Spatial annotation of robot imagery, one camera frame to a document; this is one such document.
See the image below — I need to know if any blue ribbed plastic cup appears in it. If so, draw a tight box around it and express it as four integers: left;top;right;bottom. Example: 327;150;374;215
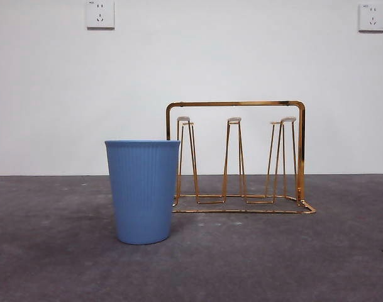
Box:
104;139;182;245

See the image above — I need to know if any gold wire cup rack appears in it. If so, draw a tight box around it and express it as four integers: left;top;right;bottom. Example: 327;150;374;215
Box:
165;100;317;215

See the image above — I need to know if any white wall socket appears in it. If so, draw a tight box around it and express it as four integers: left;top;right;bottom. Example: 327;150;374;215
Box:
86;0;116;31
358;3;383;33

